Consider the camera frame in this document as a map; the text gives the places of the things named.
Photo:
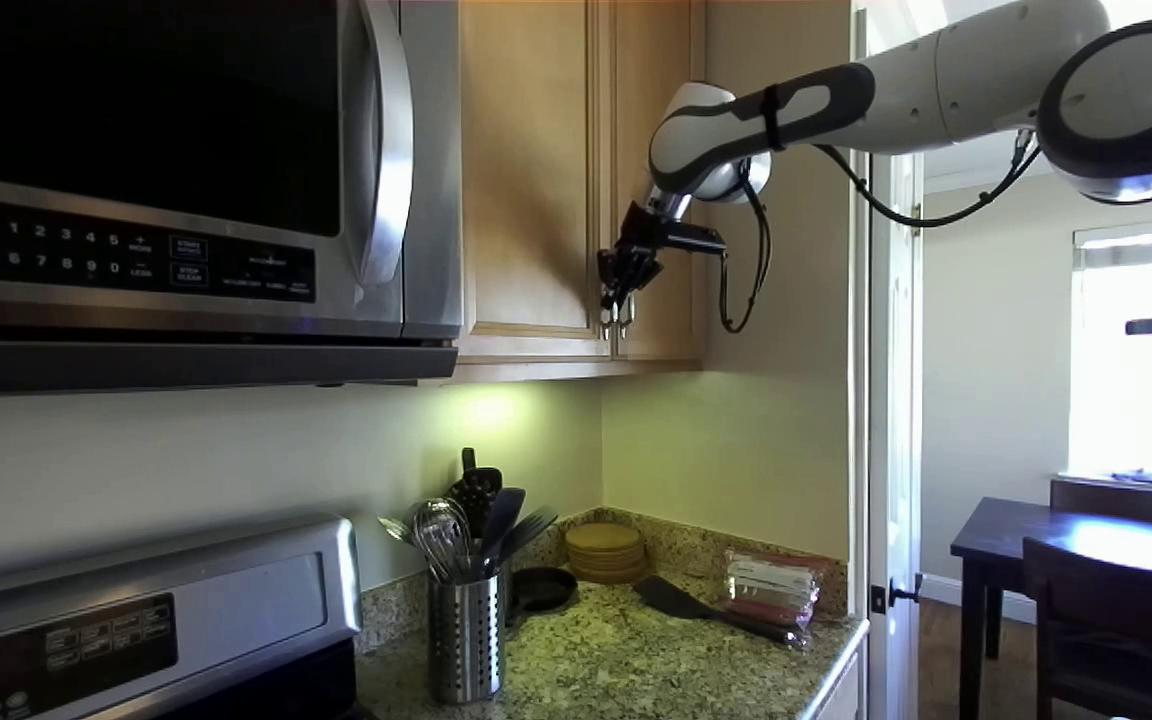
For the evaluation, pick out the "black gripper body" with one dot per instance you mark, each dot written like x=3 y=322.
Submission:
x=639 y=246

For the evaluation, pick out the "wide light wood cupboard door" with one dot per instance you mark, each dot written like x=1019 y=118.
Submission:
x=529 y=174

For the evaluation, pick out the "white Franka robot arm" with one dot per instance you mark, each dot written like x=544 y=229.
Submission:
x=949 y=86

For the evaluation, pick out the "narrow light wood cupboard door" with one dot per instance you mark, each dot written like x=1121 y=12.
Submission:
x=668 y=305

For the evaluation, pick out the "light wood cupboard carcass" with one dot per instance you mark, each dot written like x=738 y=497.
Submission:
x=537 y=370

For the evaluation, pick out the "white room door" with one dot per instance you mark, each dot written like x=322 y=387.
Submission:
x=892 y=464

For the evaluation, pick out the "black door latch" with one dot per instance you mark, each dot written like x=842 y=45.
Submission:
x=884 y=598

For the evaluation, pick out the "black slotted turner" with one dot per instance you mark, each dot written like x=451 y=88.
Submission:
x=472 y=487

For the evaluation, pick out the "black plastic ladle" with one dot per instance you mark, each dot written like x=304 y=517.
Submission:
x=500 y=517

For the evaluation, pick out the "small black dish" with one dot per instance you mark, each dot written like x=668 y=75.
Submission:
x=542 y=589

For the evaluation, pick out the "black spatula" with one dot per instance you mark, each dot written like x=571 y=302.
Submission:
x=677 y=602

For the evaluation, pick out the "clear plastic food bag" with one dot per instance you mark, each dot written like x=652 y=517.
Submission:
x=773 y=589

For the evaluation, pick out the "ribbed metal utensil canister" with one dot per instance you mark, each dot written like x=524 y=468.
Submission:
x=466 y=640

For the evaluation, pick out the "white base cabinet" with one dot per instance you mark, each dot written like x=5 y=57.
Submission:
x=846 y=685

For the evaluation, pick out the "stainless steel microwave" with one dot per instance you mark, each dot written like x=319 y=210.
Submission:
x=136 y=132

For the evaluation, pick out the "dark wooden dining table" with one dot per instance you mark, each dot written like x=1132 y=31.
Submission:
x=1110 y=535

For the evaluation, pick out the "dark wooden chair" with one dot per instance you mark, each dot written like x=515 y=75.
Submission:
x=1121 y=503
x=1117 y=624

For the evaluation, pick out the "bright window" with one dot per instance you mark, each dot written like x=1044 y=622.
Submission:
x=1140 y=442

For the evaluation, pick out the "stainless steel stove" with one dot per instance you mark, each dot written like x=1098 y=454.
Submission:
x=136 y=624

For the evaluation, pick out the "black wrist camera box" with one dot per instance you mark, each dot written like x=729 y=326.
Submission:
x=696 y=238

